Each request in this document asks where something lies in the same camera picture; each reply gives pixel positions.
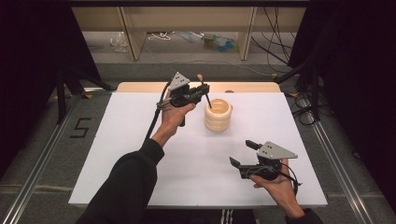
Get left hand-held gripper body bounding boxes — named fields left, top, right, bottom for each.
left=162, top=72, right=203, bottom=108

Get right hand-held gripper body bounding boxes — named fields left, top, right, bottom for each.
left=238, top=141, right=298, bottom=181

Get cream ribbed cup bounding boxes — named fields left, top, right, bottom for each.
left=204, top=98, right=233, bottom=133

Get person's right hand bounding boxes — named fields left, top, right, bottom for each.
left=249, top=158, right=297, bottom=206

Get person's left hand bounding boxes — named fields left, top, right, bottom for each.
left=158, top=92, right=197, bottom=139

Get white table board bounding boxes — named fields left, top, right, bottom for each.
left=68, top=91, right=329, bottom=209

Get colourful plastic toys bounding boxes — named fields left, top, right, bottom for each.
left=201, top=33, right=240, bottom=53

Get beige wooden shelf unit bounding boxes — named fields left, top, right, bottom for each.
left=72, top=6, right=307, bottom=62

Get person's black striped pants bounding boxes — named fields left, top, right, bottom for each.
left=139, top=208, right=257, bottom=224

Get black metal stand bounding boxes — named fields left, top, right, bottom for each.
left=55, top=64, right=114, bottom=125
left=274, top=58, right=322, bottom=122

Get clear plastic bag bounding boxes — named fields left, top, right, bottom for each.
left=109, top=31, right=129, bottom=53

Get black curtain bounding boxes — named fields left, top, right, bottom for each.
left=288, top=0, right=396, bottom=204
left=0, top=0, right=103, bottom=180

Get right hand-held gripper cable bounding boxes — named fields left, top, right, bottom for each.
left=279, top=161, right=304, bottom=196

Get hand-held gripper cable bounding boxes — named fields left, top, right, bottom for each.
left=145, top=81, right=173, bottom=142
left=279, top=161, right=304, bottom=196

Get left hand-held gripper cable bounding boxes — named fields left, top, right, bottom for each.
left=145, top=81, right=173, bottom=142

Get coiled black cable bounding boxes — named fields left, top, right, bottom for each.
left=291, top=92, right=318, bottom=126

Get white rope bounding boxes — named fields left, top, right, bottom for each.
left=147, top=31, right=176, bottom=42

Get metal floor rail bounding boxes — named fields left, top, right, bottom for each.
left=0, top=92, right=82, bottom=224
left=306, top=118, right=375, bottom=224

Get hanging black cables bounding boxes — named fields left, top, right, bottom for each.
left=250, top=7, right=297, bottom=75

